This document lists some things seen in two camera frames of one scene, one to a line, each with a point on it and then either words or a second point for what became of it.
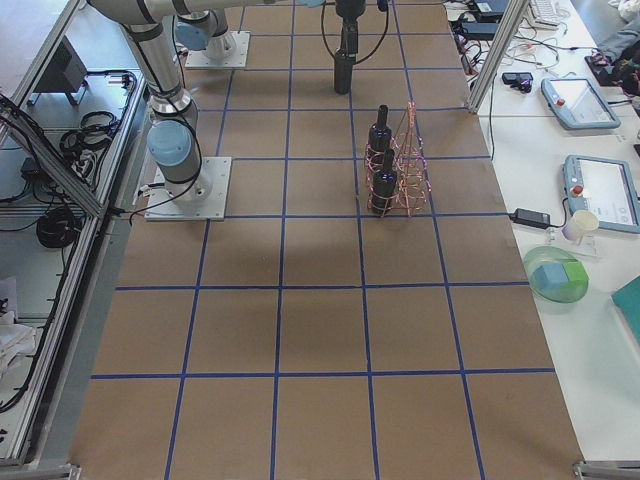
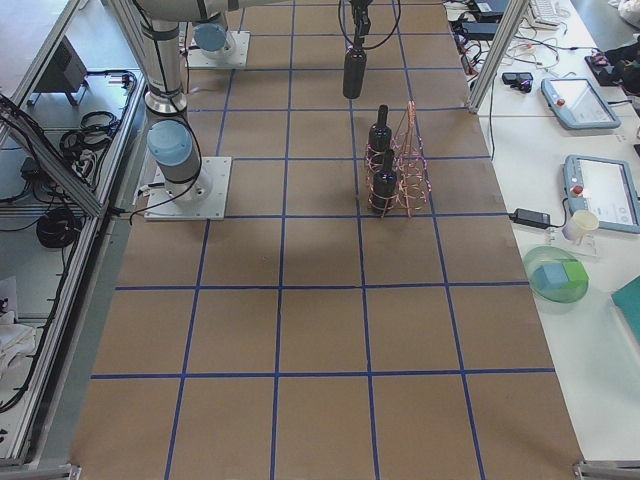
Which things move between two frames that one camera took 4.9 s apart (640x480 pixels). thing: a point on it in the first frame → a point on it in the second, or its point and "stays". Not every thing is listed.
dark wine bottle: (343, 70) → (354, 73)
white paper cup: (579, 224) stays
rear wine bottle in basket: (380, 140) stays
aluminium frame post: (499, 46) stays
